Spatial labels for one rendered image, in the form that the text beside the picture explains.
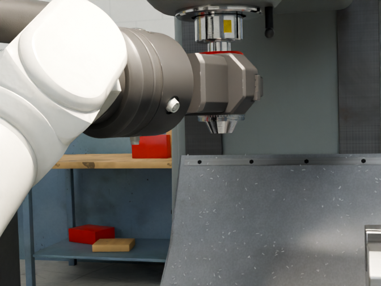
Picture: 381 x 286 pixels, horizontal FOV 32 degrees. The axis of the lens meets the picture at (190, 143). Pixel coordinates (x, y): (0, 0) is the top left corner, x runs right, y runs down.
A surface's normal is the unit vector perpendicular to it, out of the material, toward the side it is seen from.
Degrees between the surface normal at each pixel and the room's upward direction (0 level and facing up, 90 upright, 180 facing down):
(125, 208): 90
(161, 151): 90
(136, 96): 103
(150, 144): 90
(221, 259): 44
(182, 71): 79
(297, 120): 90
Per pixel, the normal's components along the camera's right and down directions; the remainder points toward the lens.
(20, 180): 0.97, 0.00
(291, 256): -0.21, -0.64
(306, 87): -0.28, 0.06
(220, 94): 0.82, 0.00
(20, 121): 0.38, 0.04
